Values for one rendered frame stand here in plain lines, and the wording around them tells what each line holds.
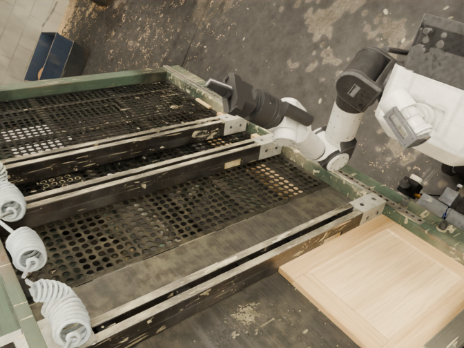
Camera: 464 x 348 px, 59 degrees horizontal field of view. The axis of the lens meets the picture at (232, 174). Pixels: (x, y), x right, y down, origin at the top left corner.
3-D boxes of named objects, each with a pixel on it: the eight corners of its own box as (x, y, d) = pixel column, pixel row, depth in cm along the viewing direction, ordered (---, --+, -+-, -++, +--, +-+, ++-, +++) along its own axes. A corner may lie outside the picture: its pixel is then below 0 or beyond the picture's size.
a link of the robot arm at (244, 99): (237, 63, 102) (273, 82, 109) (215, 88, 108) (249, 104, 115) (243, 99, 95) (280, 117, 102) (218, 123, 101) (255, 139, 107)
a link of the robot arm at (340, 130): (334, 137, 141) (351, 85, 123) (355, 164, 133) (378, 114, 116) (304, 146, 137) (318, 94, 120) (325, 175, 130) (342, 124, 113)
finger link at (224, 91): (212, 77, 97) (233, 88, 101) (204, 86, 99) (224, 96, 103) (212, 82, 96) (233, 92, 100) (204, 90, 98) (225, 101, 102)
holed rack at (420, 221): (424, 221, 134) (425, 220, 133) (420, 225, 132) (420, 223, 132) (167, 65, 239) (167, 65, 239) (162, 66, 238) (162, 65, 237)
